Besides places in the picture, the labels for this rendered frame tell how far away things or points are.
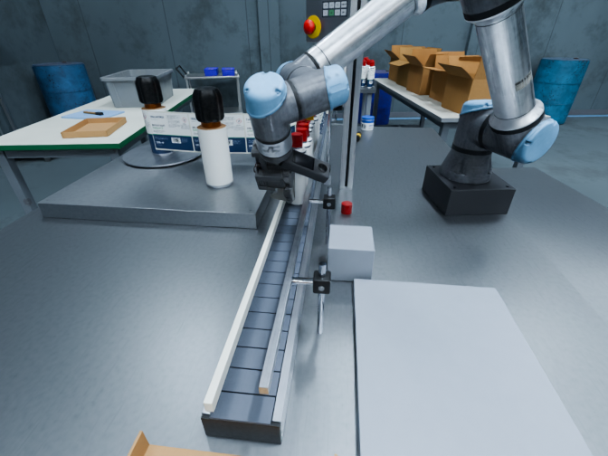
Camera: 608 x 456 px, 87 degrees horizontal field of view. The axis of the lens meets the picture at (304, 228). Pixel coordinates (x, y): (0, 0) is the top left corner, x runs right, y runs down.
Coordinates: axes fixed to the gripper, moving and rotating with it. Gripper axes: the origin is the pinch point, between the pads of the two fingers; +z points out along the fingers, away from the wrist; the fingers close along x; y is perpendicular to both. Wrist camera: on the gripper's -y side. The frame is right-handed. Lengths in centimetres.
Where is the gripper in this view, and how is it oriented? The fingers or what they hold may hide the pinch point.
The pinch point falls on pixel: (292, 198)
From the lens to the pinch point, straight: 85.9
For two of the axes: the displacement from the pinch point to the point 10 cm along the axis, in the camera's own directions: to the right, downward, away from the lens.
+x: -1.0, 8.8, -4.7
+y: -9.9, -0.6, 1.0
